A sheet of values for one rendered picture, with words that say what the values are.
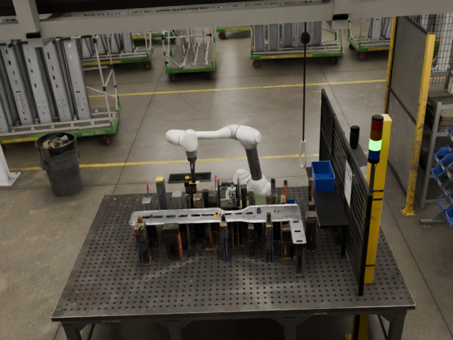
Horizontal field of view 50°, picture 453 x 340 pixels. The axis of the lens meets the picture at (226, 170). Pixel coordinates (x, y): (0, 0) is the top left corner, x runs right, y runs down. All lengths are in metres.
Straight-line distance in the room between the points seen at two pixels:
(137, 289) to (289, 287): 1.14
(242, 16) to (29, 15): 0.07
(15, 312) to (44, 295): 0.30
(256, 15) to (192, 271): 3.72
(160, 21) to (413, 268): 4.95
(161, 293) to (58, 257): 2.03
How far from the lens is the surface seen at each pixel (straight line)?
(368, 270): 3.69
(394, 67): 6.16
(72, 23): 0.17
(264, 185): 4.38
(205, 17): 0.16
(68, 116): 7.95
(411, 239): 5.43
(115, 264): 4.07
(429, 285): 4.93
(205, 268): 3.87
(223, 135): 4.01
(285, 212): 3.90
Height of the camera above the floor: 3.24
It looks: 30 degrees down
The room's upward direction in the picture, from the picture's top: 4 degrees counter-clockwise
